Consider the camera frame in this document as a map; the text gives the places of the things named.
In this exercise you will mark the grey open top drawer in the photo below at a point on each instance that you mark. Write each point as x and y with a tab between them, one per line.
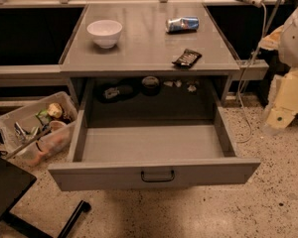
171	131

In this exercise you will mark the crumpled white paper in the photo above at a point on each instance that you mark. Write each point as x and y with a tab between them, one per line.
191	88

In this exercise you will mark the white ceramic bowl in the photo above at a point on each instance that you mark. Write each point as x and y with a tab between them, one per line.
105	33

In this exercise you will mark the black drawer handle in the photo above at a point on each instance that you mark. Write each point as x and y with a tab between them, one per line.
157	177

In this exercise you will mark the clear plastic storage bin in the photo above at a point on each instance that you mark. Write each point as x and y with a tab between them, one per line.
30	133

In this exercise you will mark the black chair base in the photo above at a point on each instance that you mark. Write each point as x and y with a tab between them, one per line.
14	183

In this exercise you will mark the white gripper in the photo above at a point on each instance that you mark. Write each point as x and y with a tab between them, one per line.
295	39

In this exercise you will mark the yellow sponge in bin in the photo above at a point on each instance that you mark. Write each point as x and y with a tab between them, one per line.
55	110

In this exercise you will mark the grey metal cabinet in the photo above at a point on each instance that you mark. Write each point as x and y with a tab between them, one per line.
145	48

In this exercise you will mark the dark round container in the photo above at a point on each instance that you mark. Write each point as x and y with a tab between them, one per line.
150	85

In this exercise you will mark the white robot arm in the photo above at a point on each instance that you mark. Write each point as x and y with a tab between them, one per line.
285	40

